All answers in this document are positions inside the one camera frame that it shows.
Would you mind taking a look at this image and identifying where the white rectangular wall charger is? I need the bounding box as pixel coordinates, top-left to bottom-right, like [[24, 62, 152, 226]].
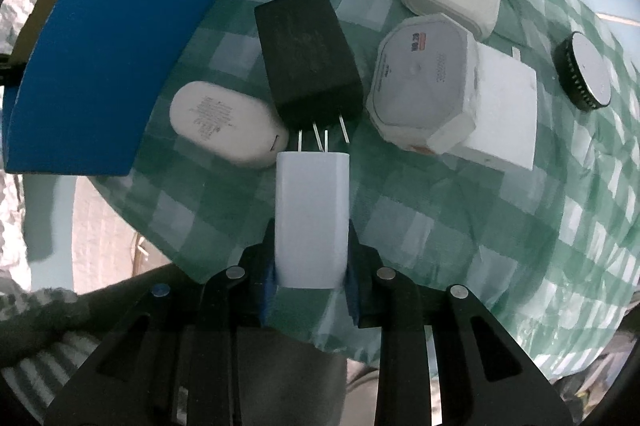
[[274, 130, 350, 290]]

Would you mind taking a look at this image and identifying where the blue cardboard box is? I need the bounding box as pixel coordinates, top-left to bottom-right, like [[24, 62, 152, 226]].
[[2, 0, 214, 176]]

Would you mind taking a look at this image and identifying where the white oval power adapter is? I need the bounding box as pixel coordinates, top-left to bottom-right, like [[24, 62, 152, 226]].
[[169, 82, 290, 168]]

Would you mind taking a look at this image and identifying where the striped green white cloth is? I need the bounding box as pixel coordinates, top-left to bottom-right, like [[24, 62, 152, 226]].
[[1, 288, 100, 425]]

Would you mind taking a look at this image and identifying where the green checkered tablecloth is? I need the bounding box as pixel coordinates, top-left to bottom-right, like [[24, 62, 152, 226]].
[[93, 0, 639, 378]]

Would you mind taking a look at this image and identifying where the white octagonal adapter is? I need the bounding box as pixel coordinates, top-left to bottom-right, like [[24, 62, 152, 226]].
[[366, 13, 478, 155]]

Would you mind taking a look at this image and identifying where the white square flat charger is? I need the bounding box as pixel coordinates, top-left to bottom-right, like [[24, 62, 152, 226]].
[[450, 44, 537, 172]]

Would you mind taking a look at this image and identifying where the black round puck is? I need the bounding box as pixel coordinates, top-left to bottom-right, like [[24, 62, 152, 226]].
[[553, 32, 612, 112]]

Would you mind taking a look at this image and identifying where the black wall charger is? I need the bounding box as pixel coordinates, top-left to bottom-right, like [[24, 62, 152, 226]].
[[254, 0, 363, 144]]

